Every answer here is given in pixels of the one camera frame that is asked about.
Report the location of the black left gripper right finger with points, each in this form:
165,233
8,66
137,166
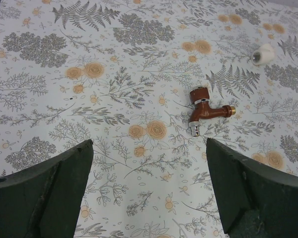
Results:
253,199

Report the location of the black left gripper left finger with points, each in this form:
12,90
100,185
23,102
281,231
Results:
43,201

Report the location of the white pipe elbow fitting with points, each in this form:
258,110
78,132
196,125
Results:
264,55

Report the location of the floral patterned table mat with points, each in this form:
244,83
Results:
120,72

